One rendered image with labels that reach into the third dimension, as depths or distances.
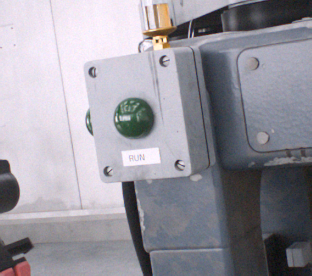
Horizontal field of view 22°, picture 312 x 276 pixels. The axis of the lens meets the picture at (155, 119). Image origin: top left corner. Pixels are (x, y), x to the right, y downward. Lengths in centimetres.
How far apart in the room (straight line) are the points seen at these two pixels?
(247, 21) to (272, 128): 15
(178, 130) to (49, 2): 637
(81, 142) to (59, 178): 41
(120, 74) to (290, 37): 12
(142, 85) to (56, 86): 633
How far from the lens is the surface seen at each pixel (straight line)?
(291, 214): 80
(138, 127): 55
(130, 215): 65
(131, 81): 56
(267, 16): 69
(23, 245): 95
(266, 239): 79
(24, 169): 719
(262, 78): 57
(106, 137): 57
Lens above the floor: 131
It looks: 3 degrees down
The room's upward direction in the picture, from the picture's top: 8 degrees counter-clockwise
